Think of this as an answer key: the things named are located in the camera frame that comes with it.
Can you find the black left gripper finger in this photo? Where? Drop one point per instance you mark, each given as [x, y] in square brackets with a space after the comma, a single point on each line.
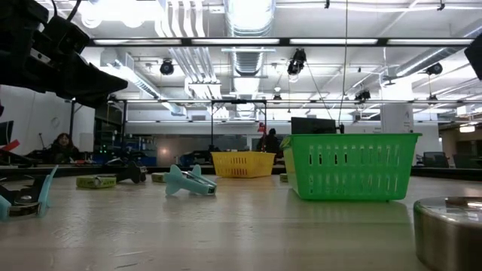
[99, 73]
[105, 88]

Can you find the black staple remover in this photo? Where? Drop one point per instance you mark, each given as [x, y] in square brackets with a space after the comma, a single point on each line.
[132, 174]

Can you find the green tape measure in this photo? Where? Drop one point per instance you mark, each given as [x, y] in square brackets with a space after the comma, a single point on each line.
[96, 182]

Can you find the small lime green stapler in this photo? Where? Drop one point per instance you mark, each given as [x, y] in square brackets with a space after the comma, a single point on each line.
[284, 178]
[158, 177]

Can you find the pale teal staple remover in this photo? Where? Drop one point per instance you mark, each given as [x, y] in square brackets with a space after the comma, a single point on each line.
[180, 182]
[46, 192]

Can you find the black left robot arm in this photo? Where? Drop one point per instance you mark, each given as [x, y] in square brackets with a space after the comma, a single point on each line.
[7, 45]

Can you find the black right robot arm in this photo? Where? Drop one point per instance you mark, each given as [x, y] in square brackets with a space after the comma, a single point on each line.
[475, 56]

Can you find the person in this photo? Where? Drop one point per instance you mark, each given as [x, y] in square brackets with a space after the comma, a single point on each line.
[271, 143]
[64, 150]

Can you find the dark monitor screen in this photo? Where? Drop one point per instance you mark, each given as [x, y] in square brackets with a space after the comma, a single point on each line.
[5, 132]

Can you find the flat red item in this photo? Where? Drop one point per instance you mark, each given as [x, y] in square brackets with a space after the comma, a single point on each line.
[11, 145]

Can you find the small red lamp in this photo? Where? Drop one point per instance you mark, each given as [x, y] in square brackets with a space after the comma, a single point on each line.
[261, 127]

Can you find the yellow plastic basket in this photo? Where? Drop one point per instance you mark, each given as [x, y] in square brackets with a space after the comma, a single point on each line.
[260, 165]

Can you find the black overhead light bar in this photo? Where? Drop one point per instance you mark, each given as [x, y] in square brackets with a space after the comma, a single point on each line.
[284, 41]

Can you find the black computer monitor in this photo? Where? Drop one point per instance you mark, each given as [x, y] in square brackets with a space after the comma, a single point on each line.
[312, 126]

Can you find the green plastic basket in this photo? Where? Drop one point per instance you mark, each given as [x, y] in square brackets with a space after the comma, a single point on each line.
[350, 188]

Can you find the white square pillar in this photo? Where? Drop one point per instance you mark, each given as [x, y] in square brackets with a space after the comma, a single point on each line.
[395, 118]

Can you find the black workstation frame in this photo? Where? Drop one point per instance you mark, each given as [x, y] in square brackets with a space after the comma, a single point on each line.
[71, 128]
[239, 101]

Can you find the black hanging camera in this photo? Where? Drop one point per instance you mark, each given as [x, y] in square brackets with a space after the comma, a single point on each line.
[166, 68]
[435, 69]
[297, 62]
[362, 96]

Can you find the black aluminium table frame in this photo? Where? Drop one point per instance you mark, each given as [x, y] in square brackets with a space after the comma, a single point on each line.
[56, 171]

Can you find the silver ceiling ventilation duct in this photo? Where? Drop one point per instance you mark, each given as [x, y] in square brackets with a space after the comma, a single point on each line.
[250, 19]

